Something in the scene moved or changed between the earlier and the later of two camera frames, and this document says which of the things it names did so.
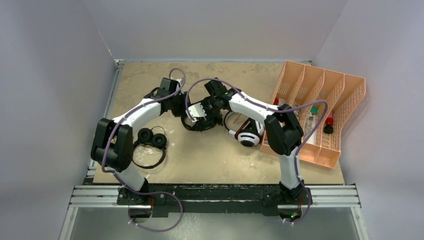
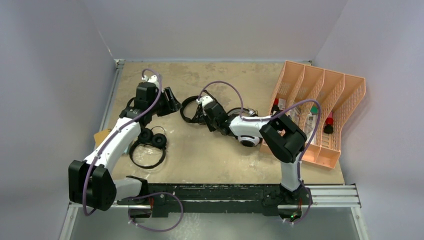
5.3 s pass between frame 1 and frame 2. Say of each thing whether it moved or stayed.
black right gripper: moved
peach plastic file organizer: stayed
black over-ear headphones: stayed
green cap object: stayed
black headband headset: moved
